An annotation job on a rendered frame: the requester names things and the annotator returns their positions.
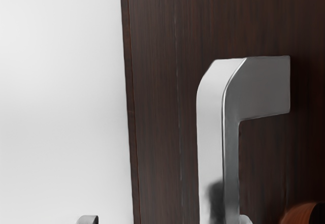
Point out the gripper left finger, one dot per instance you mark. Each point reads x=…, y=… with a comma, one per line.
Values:
x=88, y=220

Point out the dark brown wooden drawer cabinet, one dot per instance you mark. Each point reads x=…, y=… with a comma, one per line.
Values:
x=157, y=81

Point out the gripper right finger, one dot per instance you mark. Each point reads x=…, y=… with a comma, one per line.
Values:
x=244, y=220

